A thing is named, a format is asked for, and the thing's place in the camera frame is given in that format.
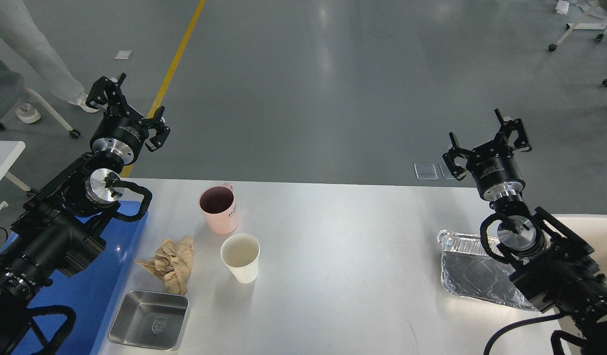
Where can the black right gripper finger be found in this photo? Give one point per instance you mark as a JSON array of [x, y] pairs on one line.
[[511, 136], [456, 152]]

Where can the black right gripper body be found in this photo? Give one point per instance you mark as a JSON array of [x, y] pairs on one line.
[[496, 175]]

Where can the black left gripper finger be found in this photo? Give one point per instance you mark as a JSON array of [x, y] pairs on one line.
[[107, 93], [158, 124]]

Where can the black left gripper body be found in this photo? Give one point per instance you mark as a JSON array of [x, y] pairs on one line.
[[121, 136]]

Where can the aluminium foil tray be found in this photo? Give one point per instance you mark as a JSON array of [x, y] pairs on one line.
[[467, 271]]

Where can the pink mug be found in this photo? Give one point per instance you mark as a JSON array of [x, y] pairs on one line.
[[218, 204]]

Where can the square steel container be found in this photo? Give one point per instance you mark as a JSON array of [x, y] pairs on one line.
[[150, 320]]

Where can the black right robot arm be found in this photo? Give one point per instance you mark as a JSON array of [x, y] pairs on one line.
[[553, 266]]

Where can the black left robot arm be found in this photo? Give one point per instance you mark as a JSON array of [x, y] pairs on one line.
[[93, 180]]

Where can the person in grey trousers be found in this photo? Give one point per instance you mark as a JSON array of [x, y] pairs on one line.
[[19, 32]]

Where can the white bin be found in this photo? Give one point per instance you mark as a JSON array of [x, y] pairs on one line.
[[593, 229]]

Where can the white side table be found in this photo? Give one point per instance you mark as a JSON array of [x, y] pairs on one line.
[[10, 150]]

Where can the crumpled brown paper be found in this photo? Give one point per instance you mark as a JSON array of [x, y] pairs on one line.
[[172, 264]]

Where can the white paper cup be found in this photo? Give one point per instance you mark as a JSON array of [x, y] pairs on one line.
[[240, 253]]

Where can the blue plastic tray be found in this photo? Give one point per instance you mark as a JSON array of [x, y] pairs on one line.
[[61, 274]]

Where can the white wheeled frame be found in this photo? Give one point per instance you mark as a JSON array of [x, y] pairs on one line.
[[581, 24]]

